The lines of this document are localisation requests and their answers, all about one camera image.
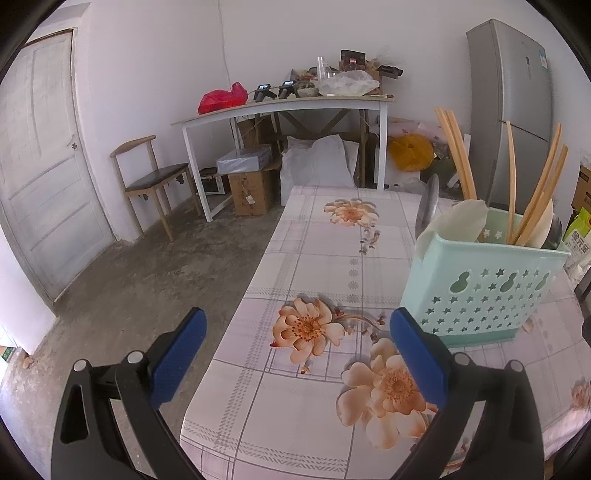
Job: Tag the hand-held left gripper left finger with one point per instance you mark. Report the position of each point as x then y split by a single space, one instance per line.
180 355

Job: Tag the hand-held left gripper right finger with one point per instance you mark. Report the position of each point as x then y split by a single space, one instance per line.
418 360

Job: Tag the green star-cutout utensil holder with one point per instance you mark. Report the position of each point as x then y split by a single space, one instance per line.
485 295

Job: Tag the white rice paddle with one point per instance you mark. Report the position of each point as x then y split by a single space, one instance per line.
461 221

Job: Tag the metal ladle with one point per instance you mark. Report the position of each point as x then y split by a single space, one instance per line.
427 203

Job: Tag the white plastic ladle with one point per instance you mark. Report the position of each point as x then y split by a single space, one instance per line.
542 226

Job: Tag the metal spoon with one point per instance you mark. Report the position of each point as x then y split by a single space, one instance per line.
555 233

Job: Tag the bundle of wooden chopsticks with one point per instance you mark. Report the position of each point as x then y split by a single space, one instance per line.
455 147

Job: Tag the floral plaid tablecloth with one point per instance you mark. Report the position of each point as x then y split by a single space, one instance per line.
314 258

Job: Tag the small cardboard box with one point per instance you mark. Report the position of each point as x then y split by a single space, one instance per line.
249 194

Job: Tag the wooden chair with dark seat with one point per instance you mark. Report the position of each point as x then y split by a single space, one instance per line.
152 177

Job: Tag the white and yellow rice bag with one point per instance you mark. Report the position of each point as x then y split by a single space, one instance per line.
579 240

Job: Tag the grey flat box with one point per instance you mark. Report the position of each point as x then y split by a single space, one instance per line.
244 159

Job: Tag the white woven sack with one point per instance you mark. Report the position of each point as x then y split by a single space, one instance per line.
318 170

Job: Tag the white panelled door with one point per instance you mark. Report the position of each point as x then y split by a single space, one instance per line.
46 161

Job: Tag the open cardboard box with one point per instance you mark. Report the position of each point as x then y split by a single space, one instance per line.
254 131

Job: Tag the large printed cardboard box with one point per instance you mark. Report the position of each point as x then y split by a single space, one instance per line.
584 187

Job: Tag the red plastic bag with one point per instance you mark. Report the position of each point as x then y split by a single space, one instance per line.
221 99

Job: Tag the white side desk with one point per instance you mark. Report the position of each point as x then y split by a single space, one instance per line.
277 108

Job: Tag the silver refrigerator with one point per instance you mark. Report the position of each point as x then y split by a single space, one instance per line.
508 101

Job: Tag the black hand-held device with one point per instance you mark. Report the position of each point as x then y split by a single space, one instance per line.
264 92
287 89

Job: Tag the clear plastic bag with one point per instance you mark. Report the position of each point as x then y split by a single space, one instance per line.
348 84

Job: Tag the clear glass bottle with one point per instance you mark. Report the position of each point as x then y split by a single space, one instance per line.
322 68

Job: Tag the brown box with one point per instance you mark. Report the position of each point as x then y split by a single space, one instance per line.
353 60

